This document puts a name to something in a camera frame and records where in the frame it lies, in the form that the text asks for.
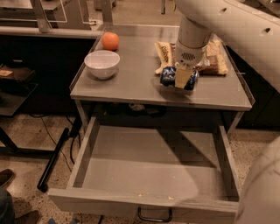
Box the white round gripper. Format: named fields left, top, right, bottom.
left=175, top=16, right=212, bottom=89

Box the blue pepsi can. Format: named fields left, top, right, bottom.
left=160, top=66, right=200, bottom=90

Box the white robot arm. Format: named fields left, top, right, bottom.
left=175, top=0, right=280, bottom=224

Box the grey counter cabinet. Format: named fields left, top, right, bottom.
left=69, top=24, right=256, bottom=135

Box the grey open top drawer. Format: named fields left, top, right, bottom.
left=48, top=118, right=241, bottom=224

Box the brown snack chip bag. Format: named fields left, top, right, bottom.
left=155, top=40, right=228, bottom=75

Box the orange fruit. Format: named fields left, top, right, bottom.
left=101, top=32, right=119, bottom=51

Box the white ceramic bowl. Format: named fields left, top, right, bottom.
left=84, top=50, right=120, bottom=80

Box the black side table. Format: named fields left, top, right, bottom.
left=0, top=65, right=55, bottom=159

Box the black table leg bar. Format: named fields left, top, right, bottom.
left=37, top=128, right=69, bottom=193

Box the brown shoe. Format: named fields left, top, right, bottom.
left=0, top=169, right=16, bottom=187

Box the metal drawer handle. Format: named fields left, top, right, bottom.
left=137, top=207, right=172, bottom=223

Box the black floor cable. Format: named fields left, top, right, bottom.
left=27, top=113, right=82, bottom=173

